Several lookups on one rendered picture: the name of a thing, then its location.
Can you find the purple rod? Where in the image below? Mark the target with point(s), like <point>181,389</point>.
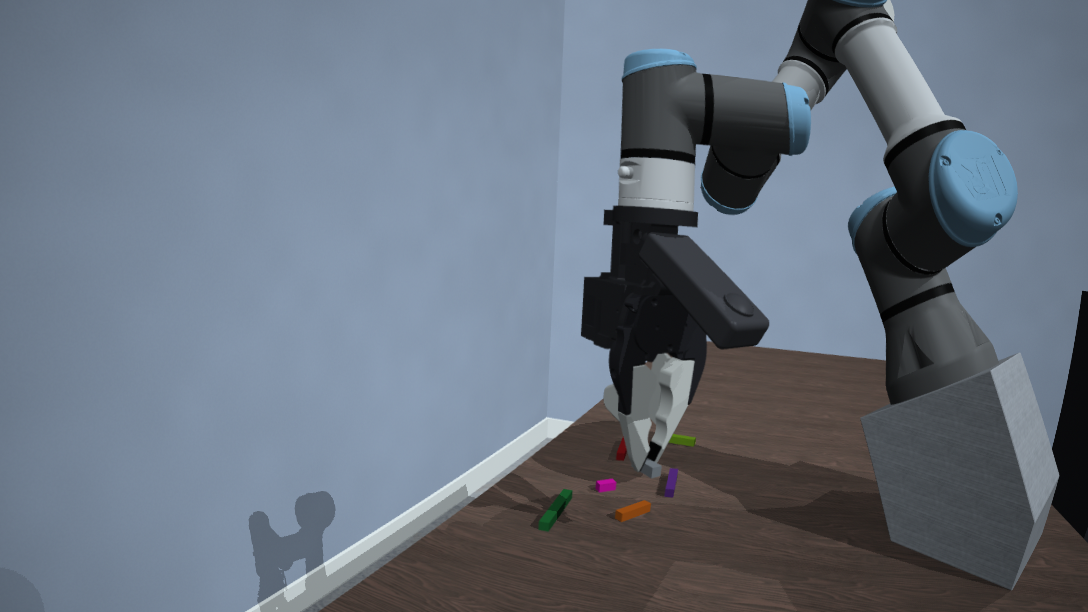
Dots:
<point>671,483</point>

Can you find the orange rectangular rod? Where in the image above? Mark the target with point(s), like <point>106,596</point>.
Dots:
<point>632,511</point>

